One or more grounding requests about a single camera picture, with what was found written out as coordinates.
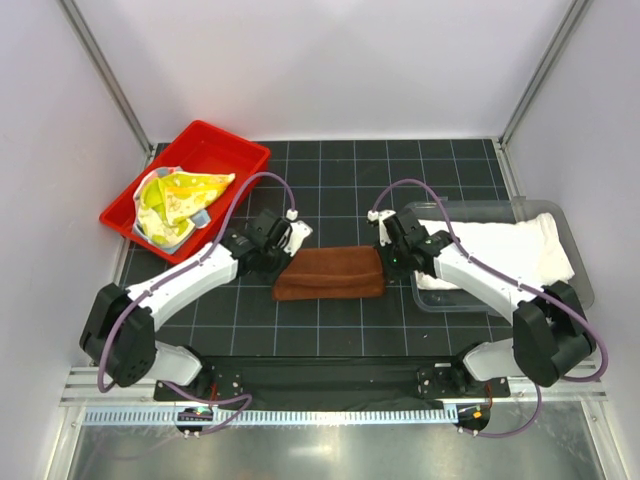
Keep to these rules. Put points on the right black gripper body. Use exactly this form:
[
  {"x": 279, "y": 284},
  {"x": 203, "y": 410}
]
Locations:
[{"x": 396, "y": 265}]

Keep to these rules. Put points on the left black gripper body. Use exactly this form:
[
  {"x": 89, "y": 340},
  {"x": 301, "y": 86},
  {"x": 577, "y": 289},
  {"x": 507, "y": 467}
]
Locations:
[{"x": 276, "y": 259}]

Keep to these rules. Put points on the brown towel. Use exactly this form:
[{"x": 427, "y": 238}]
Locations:
[{"x": 354, "y": 272}]

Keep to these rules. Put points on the yellow patterned towel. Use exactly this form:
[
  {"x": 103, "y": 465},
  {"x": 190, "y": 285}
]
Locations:
[{"x": 171, "y": 205}]

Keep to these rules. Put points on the white terry towel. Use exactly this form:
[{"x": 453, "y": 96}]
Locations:
[{"x": 530, "y": 250}]

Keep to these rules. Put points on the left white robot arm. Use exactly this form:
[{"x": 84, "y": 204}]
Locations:
[{"x": 120, "y": 332}]

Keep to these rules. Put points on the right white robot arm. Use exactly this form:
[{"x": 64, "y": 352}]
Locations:
[{"x": 550, "y": 332}]

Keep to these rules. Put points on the clear plastic container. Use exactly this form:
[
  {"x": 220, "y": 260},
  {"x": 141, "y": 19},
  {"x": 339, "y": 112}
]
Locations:
[{"x": 433, "y": 295}]

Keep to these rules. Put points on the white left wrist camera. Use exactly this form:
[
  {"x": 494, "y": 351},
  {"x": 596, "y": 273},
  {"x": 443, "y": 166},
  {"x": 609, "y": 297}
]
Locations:
[{"x": 298, "y": 231}]

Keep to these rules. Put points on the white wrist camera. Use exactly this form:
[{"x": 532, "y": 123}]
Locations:
[
  {"x": 298, "y": 231},
  {"x": 376, "y": 219}
]

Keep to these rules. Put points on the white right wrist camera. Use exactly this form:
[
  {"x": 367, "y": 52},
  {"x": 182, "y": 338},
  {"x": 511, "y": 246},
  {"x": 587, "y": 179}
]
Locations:
[{"x": 376, "y": 219}]

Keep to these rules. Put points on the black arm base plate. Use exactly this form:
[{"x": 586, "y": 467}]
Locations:
[{"x": 351, "y": 383}]

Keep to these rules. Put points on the perforated metal cable rail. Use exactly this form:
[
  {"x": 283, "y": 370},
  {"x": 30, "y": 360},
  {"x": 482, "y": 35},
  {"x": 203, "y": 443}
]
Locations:
[{"x": 200, "y": 416}]

